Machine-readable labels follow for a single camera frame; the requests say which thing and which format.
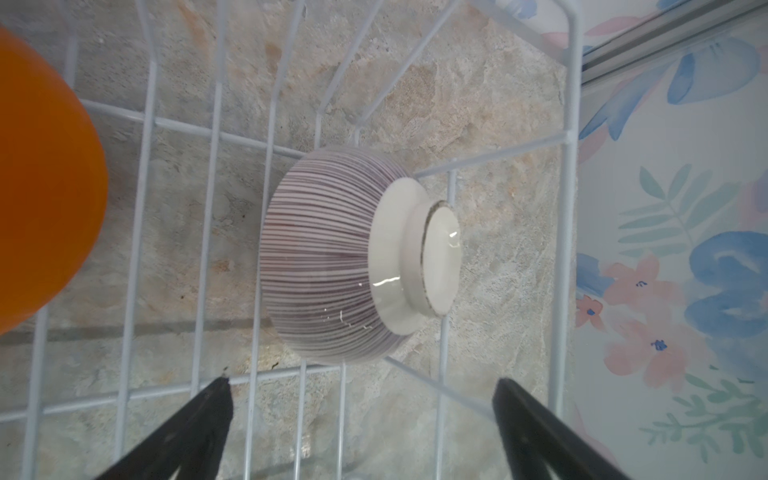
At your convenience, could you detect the orange bowl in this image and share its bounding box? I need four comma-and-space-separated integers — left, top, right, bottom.
1, 29, 108, 332

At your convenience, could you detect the right corner aluminium post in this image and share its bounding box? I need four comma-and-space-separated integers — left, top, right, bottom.
582, 0, 767, 87

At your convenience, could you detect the white wire dish rack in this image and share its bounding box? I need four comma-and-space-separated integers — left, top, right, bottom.
0, 0, 584, 480

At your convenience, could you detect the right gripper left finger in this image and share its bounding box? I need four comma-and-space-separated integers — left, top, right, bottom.
100, 377, 234, 479

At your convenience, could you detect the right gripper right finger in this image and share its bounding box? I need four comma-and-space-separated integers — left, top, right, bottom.
492, 378, 626, 479

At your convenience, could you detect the striped ceramic bowl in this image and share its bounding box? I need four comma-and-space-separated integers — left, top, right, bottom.
259, 146, 463, 365

